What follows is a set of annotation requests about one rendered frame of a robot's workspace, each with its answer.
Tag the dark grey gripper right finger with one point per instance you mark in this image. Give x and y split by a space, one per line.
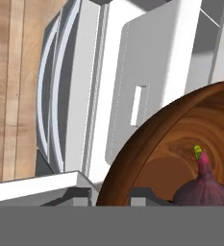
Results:
142 193

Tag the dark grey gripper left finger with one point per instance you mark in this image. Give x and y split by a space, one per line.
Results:
79 194

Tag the brown wooden bowl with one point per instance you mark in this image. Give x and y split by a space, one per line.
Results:
155 141

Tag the purple red onion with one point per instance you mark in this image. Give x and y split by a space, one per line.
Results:
206 190

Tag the white fridge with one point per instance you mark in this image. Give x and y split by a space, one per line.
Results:
155 57

